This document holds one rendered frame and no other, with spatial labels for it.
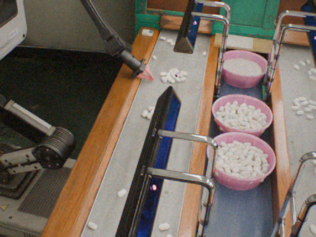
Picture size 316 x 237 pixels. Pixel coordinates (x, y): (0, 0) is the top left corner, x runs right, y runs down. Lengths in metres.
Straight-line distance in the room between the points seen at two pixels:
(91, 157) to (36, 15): 2.20
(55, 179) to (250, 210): 0.87
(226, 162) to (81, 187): 0.56
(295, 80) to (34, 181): 1.37
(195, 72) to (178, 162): 0.67
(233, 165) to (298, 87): 0.70
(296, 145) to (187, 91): 0.57
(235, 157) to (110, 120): 0.54
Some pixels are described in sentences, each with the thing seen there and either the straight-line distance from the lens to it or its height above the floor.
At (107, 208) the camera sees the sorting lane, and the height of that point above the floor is 0.74.
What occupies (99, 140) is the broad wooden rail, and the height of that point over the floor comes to 0.76.
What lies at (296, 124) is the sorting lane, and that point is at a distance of 1.90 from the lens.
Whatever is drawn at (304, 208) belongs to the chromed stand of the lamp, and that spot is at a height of 1.07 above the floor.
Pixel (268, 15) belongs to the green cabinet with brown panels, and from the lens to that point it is 2.43.
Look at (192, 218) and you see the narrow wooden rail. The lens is 1.38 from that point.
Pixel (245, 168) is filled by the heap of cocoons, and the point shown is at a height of 0.74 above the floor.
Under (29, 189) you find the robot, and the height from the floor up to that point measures 0.47.
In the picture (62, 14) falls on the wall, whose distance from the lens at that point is 3.52.
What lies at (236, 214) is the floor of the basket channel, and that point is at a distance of 1.53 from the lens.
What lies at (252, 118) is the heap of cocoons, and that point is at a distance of 1.88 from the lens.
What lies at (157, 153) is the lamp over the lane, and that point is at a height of 1.10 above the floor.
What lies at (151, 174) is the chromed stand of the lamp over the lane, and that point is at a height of 1.11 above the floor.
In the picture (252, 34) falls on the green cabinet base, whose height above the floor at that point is 0.79.
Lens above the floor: 1.84
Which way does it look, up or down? 38 degrees down
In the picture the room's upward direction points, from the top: 3 degrees clockwise
